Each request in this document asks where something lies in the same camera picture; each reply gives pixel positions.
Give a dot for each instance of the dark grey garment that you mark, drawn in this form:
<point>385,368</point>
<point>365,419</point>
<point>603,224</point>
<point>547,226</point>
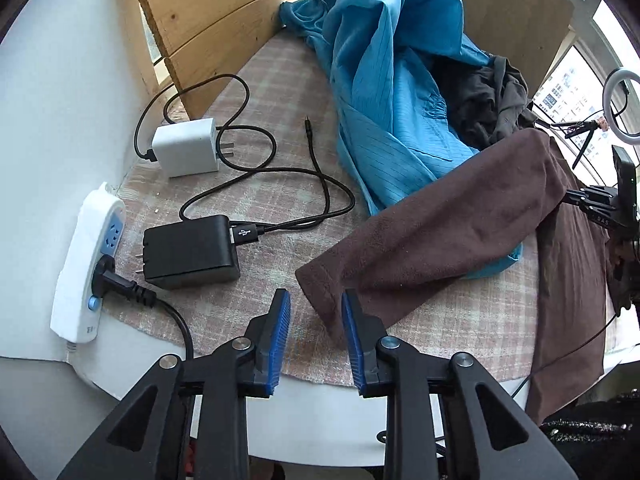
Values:
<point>480,100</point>

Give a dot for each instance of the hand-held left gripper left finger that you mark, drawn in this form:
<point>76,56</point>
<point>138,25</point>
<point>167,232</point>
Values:
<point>282,340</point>

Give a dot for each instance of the white charger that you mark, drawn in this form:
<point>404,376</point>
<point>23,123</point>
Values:
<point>185,147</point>

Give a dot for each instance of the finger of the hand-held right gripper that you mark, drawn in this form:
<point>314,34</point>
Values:
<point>595,202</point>

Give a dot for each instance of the pine plank board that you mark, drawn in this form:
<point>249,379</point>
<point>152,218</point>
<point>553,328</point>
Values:
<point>210,25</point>

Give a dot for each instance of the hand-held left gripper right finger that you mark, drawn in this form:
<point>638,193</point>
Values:
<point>352,340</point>

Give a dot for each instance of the black tripod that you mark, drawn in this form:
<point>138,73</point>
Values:
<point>585,147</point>

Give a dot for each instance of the white power strip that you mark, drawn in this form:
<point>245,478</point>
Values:
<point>75,285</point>

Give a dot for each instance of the person's black knit sweater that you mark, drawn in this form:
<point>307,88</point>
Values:
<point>595,440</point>

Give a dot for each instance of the black charger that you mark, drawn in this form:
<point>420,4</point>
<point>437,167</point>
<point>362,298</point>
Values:
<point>190,250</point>

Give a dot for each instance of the brown fleece garment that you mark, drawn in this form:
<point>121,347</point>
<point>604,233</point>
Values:
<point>450,220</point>

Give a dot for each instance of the blue striped garment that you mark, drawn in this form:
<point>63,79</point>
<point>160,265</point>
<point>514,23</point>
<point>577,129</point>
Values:
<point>380,85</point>

